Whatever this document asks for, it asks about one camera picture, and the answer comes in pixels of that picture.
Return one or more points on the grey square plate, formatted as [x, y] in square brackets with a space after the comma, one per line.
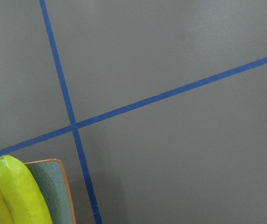
[52, 181]

